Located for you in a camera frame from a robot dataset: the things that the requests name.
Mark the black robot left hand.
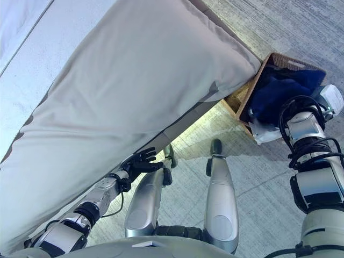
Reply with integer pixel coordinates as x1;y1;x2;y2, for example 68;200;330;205
124;146;164;187

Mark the blue garment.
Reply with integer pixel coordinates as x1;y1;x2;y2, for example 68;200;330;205
248;68;326;127

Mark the light wooden bed leg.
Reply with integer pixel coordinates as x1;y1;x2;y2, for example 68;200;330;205
224;80;256;119

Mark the brown wicker basket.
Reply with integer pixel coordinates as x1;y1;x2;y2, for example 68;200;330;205
238;53;327;140

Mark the pale grey bed cover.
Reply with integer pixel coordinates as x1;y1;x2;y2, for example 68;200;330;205
0;0;119;162

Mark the silver robot left leg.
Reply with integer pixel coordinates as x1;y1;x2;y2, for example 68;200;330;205
124;144;178;239

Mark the silver robot leg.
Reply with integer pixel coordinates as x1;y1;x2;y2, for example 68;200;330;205
124;144;178;239
203;154;240;255

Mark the black robot right foot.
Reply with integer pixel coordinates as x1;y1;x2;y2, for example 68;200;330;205
210;138;223;156

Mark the silver robot right leg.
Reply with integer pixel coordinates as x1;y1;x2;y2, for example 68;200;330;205
203;154;240;255

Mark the grey robot torso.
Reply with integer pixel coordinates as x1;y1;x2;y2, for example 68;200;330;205
5;225;242;258

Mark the grey area rug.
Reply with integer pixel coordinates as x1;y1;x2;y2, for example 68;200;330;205
85;0;344;248

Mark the white duvet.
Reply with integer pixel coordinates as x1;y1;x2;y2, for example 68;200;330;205
0;0;53;70

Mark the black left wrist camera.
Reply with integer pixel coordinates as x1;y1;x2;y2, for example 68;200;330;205
119;178;132;192

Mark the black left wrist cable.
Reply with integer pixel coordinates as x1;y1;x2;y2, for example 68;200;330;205
101;190;124;218

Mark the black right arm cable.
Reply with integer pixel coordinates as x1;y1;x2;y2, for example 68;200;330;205
278;95;344;170

